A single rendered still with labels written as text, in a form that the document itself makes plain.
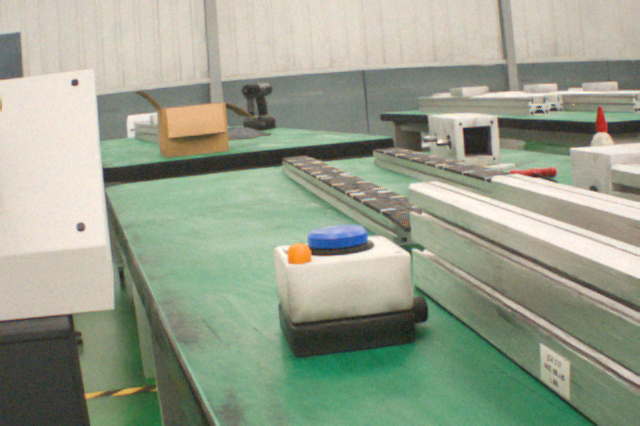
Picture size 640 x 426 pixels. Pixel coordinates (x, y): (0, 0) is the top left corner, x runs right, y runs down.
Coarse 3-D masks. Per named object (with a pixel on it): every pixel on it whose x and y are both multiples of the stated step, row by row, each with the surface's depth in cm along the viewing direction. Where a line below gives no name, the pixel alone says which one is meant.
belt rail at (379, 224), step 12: (288, 168) 185; (300, 180) 163; (312, 180) 149; (312, 192) 150; (324, 192) 138; (336, 192) 127; (336, 204) 128; (348, 204) 122; (360, 204) 110; (360, 216) 111; (372, 216) 104; (384, 216) 98; (372, 228) 105; (384, 228) 99; (396, 228) 96; (396, 240) 95; (408, 240) 95
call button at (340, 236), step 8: (312, 232) 61; (320, 232) 60; (328, 232) 60; (336, 232) 60; (344, 232) 60; (352, 232) 60; (360, 232) 60; (312, 240) 60; (320, 240) 59; (328, 240) 59; (336, 240) 59; (344, 240) 59; (352, 240) 59; (360, 240) 60
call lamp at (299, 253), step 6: (294, 246) 57; (300, 246) 57; (306, 246) 57; (288, 252) 57; (294, 252) 57; (300, 252) 57; (306, 252) 57; (288, 258) 57; (294, 258) 57; (300, 258) 57; (306, 258) 57
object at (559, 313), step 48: (432, 192) 67; (528, 192) 66; (576, 192) 61; (432, 240) 68; (480, 240) 60; (528, 240) 48; (576, 240) 43; (624, 240) 51; (432, 288) 69; (480, 288) 60; (528, 288) 49; (576, 288) 44; (624, 288) 37; (528, 336) 49; (576, 336) 42; (624, 336) 37; (576, 384) 43; (624, 384) 37
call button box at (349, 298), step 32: (320, 256) 59; (352, 256) 58; (384, 256) 58; (288, 288) 57; (320, 288) 57; (352, 288) 58; (384, 288) 58; (288, 320) 59; (320, 320) 58; (352, 320) 58; (384, 320) 58; (416, 320) 62; (320, 352) 58
